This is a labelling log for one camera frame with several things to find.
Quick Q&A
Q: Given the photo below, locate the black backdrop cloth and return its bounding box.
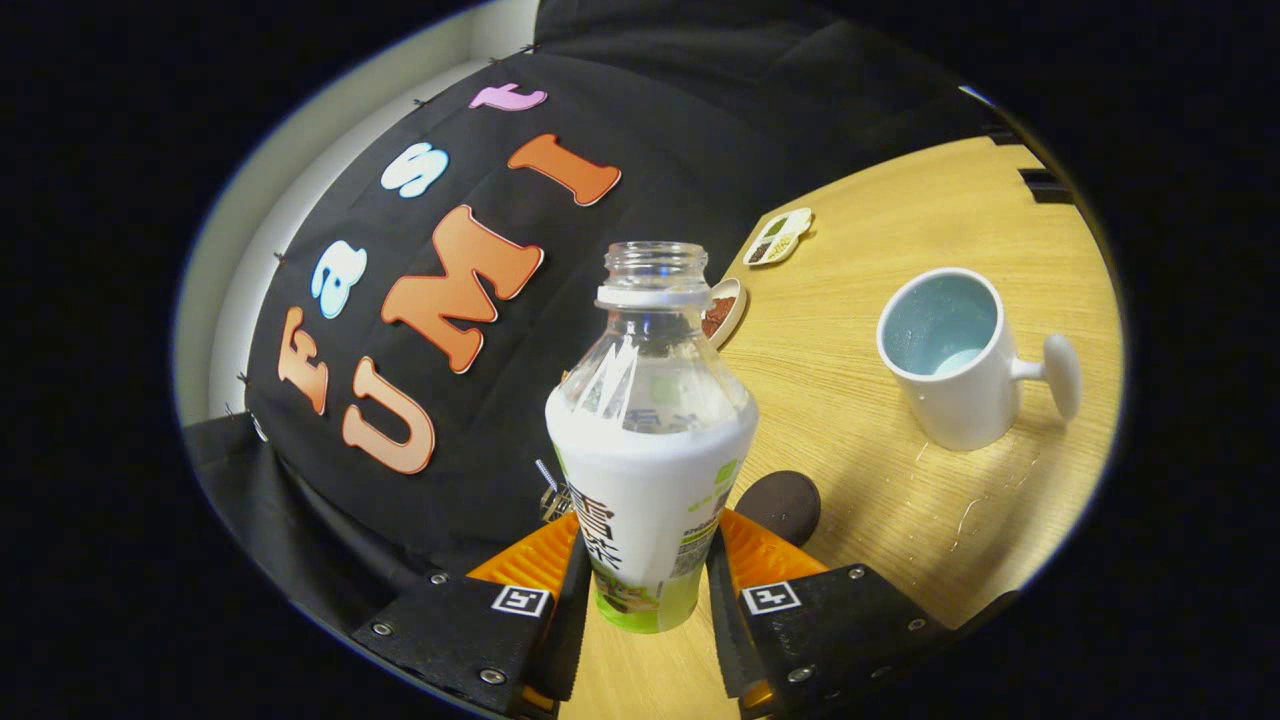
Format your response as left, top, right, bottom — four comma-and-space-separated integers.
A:
180, 0, 1011, 641

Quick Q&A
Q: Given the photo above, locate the clear bottle with white label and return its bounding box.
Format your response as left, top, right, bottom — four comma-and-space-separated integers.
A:
545, 241, 759, 635

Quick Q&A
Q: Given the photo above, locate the small bowl with red contents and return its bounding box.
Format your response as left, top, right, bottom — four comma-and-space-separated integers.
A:
700, 277, 748, 350

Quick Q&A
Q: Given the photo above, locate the white cup with blue inside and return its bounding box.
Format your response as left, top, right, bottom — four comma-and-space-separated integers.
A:
876, 267, 1083, 452

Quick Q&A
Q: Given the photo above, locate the wooden table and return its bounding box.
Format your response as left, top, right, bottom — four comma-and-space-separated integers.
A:
560, 135, 1126, 720

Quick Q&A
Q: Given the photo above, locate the white divided dish with beans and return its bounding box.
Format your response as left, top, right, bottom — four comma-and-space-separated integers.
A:
742, 207, 814, 268

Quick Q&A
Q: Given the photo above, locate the dark brown round coaster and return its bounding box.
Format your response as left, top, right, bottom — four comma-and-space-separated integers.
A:
735, 470, 822, 548

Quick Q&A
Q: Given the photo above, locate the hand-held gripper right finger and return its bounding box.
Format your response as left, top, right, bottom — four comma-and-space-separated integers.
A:
705, 508, 956, 719

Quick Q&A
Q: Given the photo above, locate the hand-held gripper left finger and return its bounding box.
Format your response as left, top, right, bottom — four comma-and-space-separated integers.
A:
350, 510, 591, 719

